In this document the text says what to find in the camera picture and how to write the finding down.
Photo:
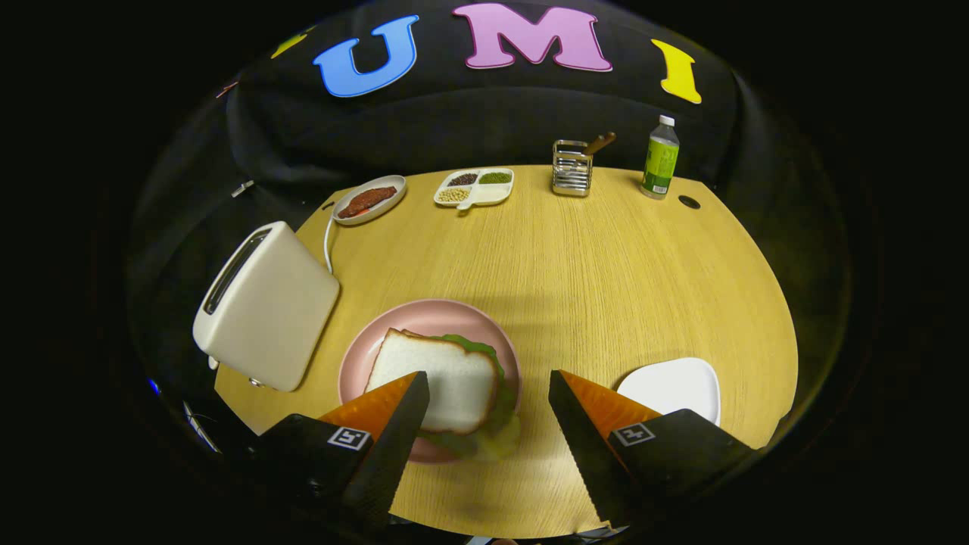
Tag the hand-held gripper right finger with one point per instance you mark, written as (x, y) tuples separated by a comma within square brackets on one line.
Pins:
[(583, 454)]

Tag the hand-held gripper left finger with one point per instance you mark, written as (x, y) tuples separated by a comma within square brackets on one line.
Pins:
[(394, 454)]

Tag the white bread slice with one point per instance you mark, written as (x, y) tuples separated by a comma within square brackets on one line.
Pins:
[(447, 378)]

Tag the green lettuce leaf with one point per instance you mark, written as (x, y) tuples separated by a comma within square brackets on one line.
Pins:
[(507, 401)]

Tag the square white plate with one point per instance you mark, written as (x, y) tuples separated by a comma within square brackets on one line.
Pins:
[(674, 386)]

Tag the pink plate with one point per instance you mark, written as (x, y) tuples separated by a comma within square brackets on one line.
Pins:
[(424, 314)]

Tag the white toaster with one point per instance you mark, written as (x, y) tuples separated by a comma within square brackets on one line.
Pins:
[(280, 310)]

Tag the brown meat steak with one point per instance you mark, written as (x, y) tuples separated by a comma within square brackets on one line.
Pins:
[(367, 200)]

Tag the pile of yellow beans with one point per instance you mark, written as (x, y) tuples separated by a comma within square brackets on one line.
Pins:
[(454, 194)]

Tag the round white plate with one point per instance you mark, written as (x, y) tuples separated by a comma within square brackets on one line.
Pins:
[(395, 184)]

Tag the divided white dish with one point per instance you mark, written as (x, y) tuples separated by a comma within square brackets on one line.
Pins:
[(492, 194)]

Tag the pile of dark beans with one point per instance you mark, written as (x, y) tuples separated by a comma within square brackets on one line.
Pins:
[(462, 179)]

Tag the pile of green beans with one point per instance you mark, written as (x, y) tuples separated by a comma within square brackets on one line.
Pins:
[(495, 178)]

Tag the green label bottle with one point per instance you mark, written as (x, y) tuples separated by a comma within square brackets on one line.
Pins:
[(660, 163)]

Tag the white cloth clip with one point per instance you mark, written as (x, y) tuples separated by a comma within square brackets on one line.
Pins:
[(242, 188)]

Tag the black backdrop cloth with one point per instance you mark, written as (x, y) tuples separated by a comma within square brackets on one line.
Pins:
[(454, 121)]

